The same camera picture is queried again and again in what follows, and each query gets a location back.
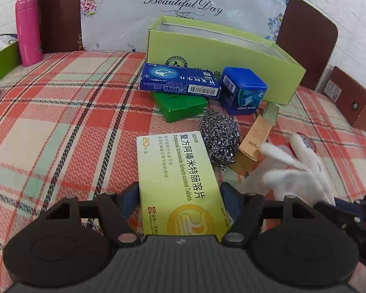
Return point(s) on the small tan box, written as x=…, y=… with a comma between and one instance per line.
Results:
x=256, y=137

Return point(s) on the light green cardboard box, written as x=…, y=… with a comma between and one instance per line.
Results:
x=231, y=55

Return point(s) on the blue cube container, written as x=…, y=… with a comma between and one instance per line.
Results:
x=242, y=90

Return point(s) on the brown wooden headboard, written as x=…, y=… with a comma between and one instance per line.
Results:
x=308, y=42

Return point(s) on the small round tin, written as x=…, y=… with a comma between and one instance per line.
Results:
x=306, y=142

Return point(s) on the plastic-wrapped floral pillow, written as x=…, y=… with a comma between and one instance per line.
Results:
x=183, y=3

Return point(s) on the yellow-green medicine box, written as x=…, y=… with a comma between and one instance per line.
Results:
x=177, y=183

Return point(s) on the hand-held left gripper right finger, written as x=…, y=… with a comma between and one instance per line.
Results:
x=229, y=197

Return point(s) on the plaid bed sheet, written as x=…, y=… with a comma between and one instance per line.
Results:
x=64, y=113

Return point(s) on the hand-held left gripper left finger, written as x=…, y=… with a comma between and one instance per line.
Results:
x=129, y=198

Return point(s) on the pink thermos bottle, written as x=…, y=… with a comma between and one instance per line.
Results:
x=28, y=30

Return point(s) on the blue medicine box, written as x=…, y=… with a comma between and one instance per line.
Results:
x=177, y=79

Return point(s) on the green tissue box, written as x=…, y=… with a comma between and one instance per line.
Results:
x=1, y=62

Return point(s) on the steel wool scrubber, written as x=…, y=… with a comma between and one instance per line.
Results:
x=221, y=135

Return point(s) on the orange-brown box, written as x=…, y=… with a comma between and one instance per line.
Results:
x=245, y=165

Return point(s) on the white glove pink cuff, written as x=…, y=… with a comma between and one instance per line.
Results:
x=295, y=174

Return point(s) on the brown shoe box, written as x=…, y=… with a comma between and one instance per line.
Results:
x=353, y=100

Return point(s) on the small dark green box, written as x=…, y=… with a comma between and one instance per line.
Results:
x=180, y=106

